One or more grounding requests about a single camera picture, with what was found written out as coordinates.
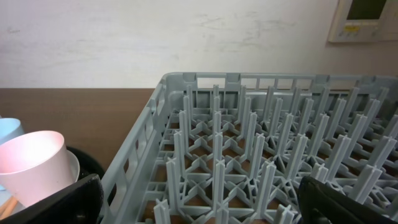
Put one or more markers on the pink plastic cup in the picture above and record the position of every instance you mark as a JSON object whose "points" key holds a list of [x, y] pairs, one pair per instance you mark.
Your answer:
{"points": [[35, 166]]}

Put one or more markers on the grey dishwasher rack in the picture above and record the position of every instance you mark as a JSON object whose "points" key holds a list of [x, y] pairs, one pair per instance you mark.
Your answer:
{"points": [[234, 147]]}

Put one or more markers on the round black serving tray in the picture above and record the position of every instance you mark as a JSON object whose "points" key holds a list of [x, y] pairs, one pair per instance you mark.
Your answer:
{"points": [[88, 165]]}

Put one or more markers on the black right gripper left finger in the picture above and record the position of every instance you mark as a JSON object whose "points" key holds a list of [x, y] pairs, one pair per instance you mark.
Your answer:
{"points": [[80, 202]]}

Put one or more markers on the grey round plate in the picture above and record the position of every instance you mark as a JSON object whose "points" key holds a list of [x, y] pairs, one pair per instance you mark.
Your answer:
{"points": [[75, 169]]}

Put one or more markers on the right wooden chopstick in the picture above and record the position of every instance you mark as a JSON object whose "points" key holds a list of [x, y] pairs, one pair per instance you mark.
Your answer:
{"points": [[8, 207]]}

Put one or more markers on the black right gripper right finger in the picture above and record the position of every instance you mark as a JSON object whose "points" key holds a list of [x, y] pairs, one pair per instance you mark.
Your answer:
{"points": [[319, 203]]}

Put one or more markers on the white wall control panel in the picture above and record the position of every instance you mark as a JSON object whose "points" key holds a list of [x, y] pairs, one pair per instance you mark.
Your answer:
{"points": [[357, 21]]}

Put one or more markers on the light blue plastic cup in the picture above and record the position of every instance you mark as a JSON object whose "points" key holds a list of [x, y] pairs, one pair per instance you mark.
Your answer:
{"points": [[10, 129]]}

